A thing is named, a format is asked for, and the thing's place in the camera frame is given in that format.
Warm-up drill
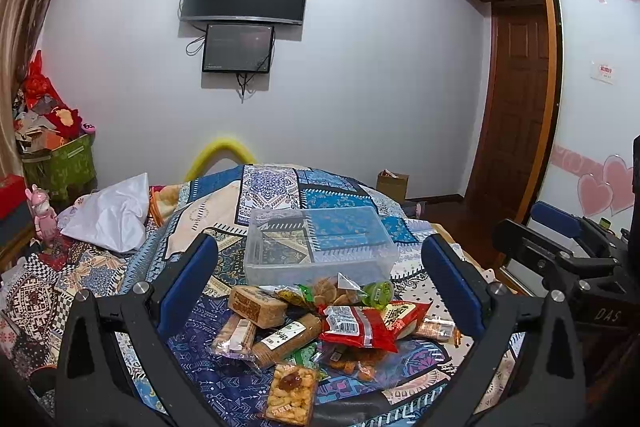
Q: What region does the small wall monitor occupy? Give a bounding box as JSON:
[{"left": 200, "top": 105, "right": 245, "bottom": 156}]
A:
[{"left": 202, "top": 23, "right": 276, "bottom": 74}]

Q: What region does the orange noodle balls bag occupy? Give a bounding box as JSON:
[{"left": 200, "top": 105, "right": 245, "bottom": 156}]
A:
[{"left": 319, "top": 343, "right": 396, "bottom": 383}]

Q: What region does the peanut brittle bar pack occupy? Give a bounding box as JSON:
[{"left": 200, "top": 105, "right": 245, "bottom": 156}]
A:
[{"left": 262, "top": 363, "right": 319, "bottom": 426}]

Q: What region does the red box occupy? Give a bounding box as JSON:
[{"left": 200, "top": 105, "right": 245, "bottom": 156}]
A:
[{"left": 0, "top": 174, "right": 26, "bottom": 220}]

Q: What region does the white pillow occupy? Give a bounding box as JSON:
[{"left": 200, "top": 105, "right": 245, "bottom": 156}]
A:
[{"left": 61, "top": 172, "right": 150, "bottom": 254}]

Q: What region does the small pretzel stick pack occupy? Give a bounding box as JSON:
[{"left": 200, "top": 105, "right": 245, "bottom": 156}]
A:
[{"left": 413, "top": 317, "right": 462, "bottom": 347}]

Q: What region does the pink plush toy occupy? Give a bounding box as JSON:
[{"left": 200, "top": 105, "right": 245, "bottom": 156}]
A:
[{"left": 25, "top": 184, "right": 60, "bottom": 247}]

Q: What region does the red yellow snack packet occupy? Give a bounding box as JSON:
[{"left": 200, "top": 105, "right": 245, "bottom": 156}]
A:
[{"left": 381, "top": 300, "right": 431, "bottom": 340}]

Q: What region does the yellow curved foam tube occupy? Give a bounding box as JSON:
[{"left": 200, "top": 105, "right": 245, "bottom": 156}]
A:
[{"left": 183, "top": 138, "right": 256, "bottom": 182}]

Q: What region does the green storage box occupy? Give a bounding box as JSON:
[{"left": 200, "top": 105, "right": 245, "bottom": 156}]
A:
[{"left": 21, "top": 134, "right": 98, "bottom": 202}]

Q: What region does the brown biscuit cake pack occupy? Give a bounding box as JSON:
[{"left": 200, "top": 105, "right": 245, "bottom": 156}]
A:
[{"left": 228, "top": 285, "right": 288, "bottom": 329}]

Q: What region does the brown cardboard box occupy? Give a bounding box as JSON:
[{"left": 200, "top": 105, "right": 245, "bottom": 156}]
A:
[{"left": 376, "top": 169, "right": 409, "bottom": 204}]

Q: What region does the yellow fries snack packet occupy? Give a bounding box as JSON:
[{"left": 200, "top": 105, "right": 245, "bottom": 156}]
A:
[{"left": 259, "top": 285, "right": 314, "bottom": 310}]

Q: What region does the clear plastic storage bin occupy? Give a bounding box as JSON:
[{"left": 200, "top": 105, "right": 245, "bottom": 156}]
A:
[{"left": 243, "top": 207, "right": 399, "bottom": 286}]

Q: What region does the green jelly cup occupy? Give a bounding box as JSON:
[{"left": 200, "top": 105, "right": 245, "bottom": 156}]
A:
[{"left": 360, "top": 281, "right": 394, "bottom": 310}]

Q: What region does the triangular cracker bag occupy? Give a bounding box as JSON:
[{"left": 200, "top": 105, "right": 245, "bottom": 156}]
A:
[{"left": 311, "top": 273, "right": 372, "bottom": 308}]

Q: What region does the long brown biscuit pack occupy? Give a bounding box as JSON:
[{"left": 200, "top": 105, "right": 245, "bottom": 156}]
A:
[{"left": 252, "top": 313, "right": 322, "bottom": 369}]

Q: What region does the clear wafer snack pack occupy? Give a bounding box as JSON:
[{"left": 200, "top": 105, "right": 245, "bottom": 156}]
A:
[{"left": 212, "top": 313, "right": 257, "bottom": 361}]

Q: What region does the brown wooden door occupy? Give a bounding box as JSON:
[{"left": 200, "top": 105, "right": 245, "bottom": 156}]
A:
[{"left": 464, "top": 1, "right": 551, "bottom": 268}]

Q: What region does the red decorations pile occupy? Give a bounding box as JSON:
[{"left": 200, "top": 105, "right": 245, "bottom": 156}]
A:
[{"left": 13, "top": 50, "right": 96, "bottom": 155}]

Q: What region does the patchwork patterned bedspread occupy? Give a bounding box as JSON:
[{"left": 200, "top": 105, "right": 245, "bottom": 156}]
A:
[{"left": 1, "top": 165, "right": 473, "bottom": 426}]

